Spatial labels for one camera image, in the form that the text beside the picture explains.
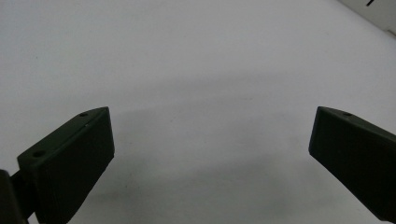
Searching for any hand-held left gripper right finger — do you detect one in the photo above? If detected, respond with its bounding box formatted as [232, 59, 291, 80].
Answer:
[308, 105, 396, 224]

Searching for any white box with black mark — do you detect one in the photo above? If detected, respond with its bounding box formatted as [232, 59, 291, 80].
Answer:
[337, 0, 396, 35]

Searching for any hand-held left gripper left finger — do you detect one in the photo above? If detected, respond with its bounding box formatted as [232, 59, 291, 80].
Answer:
[17, 106, 116, 224]

